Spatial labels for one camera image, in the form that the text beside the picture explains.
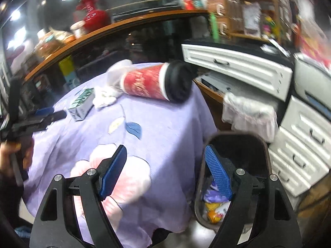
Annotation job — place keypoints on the wooden shelf unit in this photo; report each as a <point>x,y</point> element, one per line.
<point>253,19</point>

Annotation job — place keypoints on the white curved drawer front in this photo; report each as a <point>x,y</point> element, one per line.
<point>268,76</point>

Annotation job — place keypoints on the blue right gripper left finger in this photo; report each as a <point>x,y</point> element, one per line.
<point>110,170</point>

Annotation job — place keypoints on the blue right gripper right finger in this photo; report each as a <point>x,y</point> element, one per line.
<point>218,172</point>

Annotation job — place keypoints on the wooden curved counter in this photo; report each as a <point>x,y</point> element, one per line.
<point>133,22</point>

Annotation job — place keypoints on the green bottle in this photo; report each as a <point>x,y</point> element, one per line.
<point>214,27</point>

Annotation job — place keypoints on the white tissue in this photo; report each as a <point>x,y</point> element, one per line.
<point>108,90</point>

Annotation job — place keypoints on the white drawer cabinet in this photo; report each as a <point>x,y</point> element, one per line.
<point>300,153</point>

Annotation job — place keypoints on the green white small carton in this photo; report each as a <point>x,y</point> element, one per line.
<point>81,105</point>

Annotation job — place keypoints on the brown trash bin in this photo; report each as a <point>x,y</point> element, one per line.
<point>244,150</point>

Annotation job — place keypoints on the red paper cup black lid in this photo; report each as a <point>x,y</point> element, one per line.
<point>167,81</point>

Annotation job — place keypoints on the white printer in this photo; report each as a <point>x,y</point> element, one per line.
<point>312,83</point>

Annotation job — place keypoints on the white bag lined bin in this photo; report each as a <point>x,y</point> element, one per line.
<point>249,115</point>

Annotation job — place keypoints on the red tin can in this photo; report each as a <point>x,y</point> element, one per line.
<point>188,4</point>

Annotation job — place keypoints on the purple floral tablecloth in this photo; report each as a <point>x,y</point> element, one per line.
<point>164,143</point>

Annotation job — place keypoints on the plastic dessert cup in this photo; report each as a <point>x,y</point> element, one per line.
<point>78,29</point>

